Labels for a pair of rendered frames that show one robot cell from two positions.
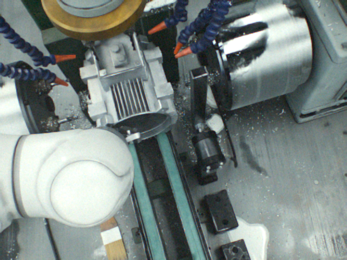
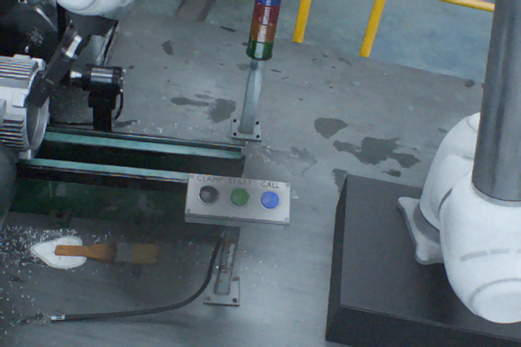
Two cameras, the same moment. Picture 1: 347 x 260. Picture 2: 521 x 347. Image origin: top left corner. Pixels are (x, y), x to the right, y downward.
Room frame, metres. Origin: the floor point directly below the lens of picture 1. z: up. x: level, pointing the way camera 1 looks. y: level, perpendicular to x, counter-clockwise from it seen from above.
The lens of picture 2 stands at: (-0.09, 0.99, 1.72)
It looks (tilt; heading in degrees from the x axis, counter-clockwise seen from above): 40 degrees down; 269
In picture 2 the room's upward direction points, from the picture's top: 11 degrees clockwise
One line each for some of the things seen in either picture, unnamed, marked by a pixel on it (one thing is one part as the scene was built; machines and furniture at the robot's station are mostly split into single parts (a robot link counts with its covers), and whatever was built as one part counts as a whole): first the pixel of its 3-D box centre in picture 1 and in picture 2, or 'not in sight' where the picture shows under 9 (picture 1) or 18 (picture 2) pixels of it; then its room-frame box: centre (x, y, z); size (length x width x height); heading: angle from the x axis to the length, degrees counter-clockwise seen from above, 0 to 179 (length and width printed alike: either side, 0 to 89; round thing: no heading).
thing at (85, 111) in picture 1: (96, 105); not in sight; (0.49, 0.21, 0.86); 0.07 x 0.06 x 0.12; 98
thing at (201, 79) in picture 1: (198, 102); (64, 29); (0.32, -0.06, 1.12); 0.04 x 0.03 x 0.26; 8
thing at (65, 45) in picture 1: (118, 49); not in sight; (0.59, 0.11, 0.97); 0.30 x 0.11 x 0.34; 98
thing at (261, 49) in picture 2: not in sight; (260, 45); (-0.06, -0.28, 1.05); 0.06 x 0.06 x 0.04
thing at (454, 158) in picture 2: not in sight; (477, 173); (-0.51, 0.10, 1.08); 0.18 x 0.16 x 0.22; 89
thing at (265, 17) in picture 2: not in sight; (266, 9); (-0.06, -0.28, 1.14); 0.06 x 0.06 x 0.04
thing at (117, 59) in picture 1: (118, 58); not in sight; (0.47, 0.09, 1.11); 0.12 x 0.11 x 0.07; 7
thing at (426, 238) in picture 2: not in sight; (450, 216); (-0.51, 0.08, 0.94); 0.22 x 0.18 x 0.06; 99
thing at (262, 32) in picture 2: not in sight; (263, 27); (-0.06, -0.28, 1.10); 0.06 x 0.06 x 0.04
